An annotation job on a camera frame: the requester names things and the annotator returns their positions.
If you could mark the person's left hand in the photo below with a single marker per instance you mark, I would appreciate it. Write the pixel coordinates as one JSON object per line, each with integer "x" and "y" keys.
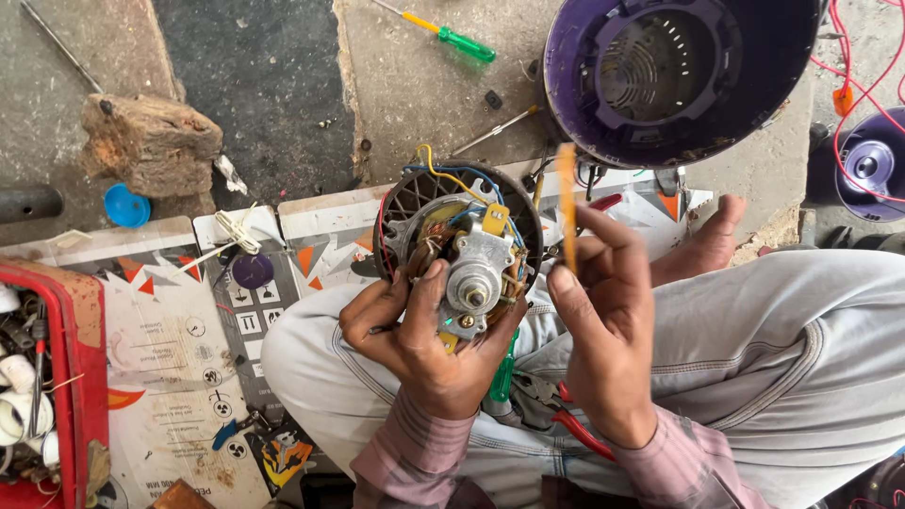
{"x": 424, "y": 353}

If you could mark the person's right hand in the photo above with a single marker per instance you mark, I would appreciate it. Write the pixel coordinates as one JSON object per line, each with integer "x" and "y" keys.
{"x": 608, "y": 339}

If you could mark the electric motor with black fan guard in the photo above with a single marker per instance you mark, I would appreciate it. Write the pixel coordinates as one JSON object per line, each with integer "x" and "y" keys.
{"x": 477, "y": 261}

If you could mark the orange strip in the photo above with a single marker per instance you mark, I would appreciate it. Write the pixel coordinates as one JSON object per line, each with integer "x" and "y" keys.
{"x": 567, "y": 205}

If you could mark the person's foot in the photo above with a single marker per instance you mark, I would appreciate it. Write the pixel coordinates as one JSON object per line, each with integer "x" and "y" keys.
{"x": 700, "y": 240}

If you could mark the person's grey trousers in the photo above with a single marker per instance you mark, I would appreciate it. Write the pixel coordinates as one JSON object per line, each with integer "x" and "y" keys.
{"x": 778, "y": 353}

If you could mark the purple round disc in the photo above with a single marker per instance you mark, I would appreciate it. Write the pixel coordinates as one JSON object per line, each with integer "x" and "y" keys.
{"x": 252, "y": 271}

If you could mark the bare metal screwdriver shaft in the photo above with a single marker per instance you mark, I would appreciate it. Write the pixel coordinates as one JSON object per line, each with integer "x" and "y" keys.
{"x": 495, "y": 131}

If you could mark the purple appliance housing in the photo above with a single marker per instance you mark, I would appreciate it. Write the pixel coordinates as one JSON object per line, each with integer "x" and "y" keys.
{"x": 707, "y": 120}

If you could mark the flattened printed cardboard sheet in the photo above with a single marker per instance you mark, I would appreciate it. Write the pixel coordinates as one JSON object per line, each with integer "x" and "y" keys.
{"x": 170, "y": 353}

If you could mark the small black plastic piece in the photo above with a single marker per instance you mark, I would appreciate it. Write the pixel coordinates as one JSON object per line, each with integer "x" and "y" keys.
{"x": 493, "y": 100}

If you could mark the white paper scrap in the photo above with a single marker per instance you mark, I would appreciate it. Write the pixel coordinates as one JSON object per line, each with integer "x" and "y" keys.
{"x": 230, "y": 174}

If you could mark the blue plastic cap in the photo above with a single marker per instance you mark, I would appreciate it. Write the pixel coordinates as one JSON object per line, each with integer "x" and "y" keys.
{"x": 127, "y": 206}

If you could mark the red toolbox with parts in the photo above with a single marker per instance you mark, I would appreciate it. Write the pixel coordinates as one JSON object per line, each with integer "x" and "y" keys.
{"x": 81, "y": 332}

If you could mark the rough wooden block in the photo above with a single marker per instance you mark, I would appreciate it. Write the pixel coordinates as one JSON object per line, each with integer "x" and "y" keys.
{"x": 148, "y": 145}

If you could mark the black pipe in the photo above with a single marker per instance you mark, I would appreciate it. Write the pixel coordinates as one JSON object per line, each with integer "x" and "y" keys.
{"x": 28, "y": 204}

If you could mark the long thin metal rod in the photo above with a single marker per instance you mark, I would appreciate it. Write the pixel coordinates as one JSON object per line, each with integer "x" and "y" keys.
{"x": 60, "y": 48}

